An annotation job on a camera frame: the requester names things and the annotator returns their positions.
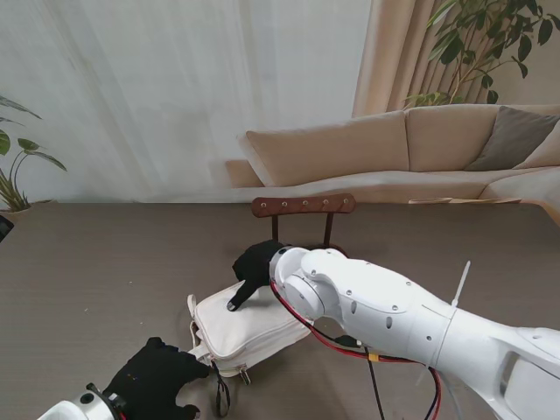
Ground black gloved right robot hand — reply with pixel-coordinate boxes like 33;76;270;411
226;239;293;312

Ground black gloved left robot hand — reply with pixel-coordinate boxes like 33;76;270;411
102;336;212;420

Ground white zippered cosmetic bag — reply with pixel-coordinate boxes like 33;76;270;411
186;279;312;419

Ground dark wooden jewelry stand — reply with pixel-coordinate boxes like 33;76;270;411
251;192;356;257

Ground beige sofa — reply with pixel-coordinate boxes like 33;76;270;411
224;103;560;205

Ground white sheer curtain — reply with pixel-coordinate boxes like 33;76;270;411
0;0;373;205

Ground broad-leaved green potted plant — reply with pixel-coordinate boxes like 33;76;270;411
0;94;69;214

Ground beige curtain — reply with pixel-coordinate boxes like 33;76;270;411
352;0;504;118

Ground grey sofa cushion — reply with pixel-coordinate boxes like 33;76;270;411
465;105;560;172

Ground tall dark-leaved plant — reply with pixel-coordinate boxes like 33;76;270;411
404;0;555;109

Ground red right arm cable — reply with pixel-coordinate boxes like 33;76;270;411
269;282;443;420

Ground grey right arm plug cable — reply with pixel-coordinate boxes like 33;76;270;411
334;334;373;351

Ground dark right arm cable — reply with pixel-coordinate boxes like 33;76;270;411
367;360;389;420

